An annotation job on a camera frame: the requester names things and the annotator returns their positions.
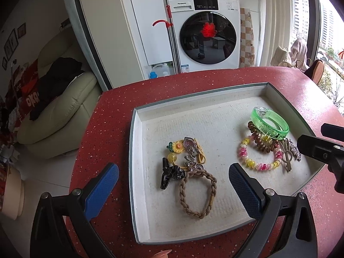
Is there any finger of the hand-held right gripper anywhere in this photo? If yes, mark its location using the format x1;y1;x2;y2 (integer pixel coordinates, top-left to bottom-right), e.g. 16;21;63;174
321;124;344;140
297;134;344;191

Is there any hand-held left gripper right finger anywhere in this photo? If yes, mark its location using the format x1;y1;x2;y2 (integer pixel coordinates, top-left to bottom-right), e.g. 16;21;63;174
228;163;319;258

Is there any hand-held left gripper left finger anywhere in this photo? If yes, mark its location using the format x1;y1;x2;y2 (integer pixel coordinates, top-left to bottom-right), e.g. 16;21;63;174
29;163;119;258

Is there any silver rhinestone hair clip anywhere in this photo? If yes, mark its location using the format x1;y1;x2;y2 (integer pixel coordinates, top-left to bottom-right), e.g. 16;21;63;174
289;138;303;162

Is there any bronze metal hair clip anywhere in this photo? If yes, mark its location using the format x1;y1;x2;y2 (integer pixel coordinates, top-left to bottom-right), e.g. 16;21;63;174
280;140;294;173

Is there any pink yellow spiral hair tie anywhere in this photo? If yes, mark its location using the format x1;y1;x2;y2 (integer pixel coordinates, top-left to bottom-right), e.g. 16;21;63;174
238;134;283;172

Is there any green translucent bangle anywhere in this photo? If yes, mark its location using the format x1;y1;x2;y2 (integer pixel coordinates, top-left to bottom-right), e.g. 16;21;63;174
250;107;290;140

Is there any tan braided hair tie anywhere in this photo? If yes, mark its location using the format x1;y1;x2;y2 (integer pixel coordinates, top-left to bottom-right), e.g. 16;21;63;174
179;169;218;219

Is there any brown spiral hair tie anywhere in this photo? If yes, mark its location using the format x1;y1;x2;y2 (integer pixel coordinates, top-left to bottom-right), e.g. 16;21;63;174
247;121;280;152

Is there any silver crystal hair clip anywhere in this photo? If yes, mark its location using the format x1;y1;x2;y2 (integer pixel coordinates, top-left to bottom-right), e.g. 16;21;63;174
184;154;205;171

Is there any black claw hair clip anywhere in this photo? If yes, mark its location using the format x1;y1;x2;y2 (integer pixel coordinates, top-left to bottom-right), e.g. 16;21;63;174
160;158;186;190

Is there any silver heart hair clip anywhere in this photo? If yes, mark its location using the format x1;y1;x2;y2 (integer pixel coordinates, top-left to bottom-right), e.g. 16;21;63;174
183;137;201;156

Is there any white shallow box tray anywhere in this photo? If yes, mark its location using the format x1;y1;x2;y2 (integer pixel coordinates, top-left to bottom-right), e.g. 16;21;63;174
128;82;332;246

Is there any yellow sunflower hair tie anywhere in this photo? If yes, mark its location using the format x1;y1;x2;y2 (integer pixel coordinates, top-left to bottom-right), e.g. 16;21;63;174
167;138;207;171

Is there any brown wooden chair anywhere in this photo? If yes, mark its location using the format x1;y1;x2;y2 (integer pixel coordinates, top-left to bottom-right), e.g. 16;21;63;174
304;59;326;85

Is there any cream leather sofa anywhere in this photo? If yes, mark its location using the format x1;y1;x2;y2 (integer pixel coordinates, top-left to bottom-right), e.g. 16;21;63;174
17;34;102;159

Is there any pink hanging clothing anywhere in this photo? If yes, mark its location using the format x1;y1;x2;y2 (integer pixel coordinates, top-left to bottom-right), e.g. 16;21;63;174
290;38;308;72

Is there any cream bucket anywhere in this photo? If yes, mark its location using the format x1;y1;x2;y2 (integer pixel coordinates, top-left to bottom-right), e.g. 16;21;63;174
0;164;25;219

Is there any cream knitted clothing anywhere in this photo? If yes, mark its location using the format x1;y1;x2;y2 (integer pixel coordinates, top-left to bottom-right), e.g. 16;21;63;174
270;46;292;67

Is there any red printed clothing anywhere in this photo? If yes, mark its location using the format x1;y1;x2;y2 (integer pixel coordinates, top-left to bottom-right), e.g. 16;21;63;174
11;59;41;111

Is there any black clothing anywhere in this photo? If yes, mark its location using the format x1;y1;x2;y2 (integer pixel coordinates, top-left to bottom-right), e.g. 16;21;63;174
29;57;85;121

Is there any clear plastic jug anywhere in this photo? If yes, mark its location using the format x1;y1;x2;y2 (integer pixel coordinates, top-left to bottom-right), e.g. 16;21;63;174
152;63;171;77

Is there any white tall cabinet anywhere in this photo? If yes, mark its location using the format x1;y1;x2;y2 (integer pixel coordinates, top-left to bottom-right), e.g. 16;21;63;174
75;0;175;90

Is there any white washing machine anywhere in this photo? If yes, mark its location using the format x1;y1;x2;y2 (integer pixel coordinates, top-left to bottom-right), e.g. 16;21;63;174
164;0;241;73

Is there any large dark picture frame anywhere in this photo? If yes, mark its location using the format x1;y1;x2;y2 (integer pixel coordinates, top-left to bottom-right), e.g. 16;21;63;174
4;29;19;57

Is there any red handled mop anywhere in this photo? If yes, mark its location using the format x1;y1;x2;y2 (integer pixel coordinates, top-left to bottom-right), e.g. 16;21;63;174
153;5;182;74

